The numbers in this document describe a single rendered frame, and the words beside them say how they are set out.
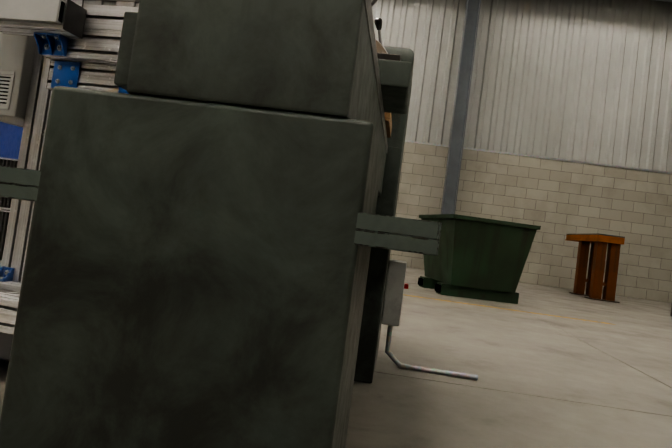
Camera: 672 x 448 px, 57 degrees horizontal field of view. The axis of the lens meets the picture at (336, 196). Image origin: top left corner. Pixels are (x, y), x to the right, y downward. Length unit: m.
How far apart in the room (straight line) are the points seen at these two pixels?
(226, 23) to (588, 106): 12.29
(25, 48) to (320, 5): 1.62
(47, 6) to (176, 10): 1.12
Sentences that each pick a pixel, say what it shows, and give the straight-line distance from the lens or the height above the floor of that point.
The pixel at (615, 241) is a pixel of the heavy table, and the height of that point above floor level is 0.91.
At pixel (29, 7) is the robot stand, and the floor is 1.04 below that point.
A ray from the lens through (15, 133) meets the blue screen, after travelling 9.20.
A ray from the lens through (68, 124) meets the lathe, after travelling 0.91.
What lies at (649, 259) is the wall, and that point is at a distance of 13.12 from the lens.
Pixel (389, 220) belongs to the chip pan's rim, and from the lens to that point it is 0.79.
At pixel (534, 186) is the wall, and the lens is 12.49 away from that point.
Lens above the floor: 0.54
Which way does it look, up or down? 3 degrees up
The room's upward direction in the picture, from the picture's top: 8 degrees clockwise
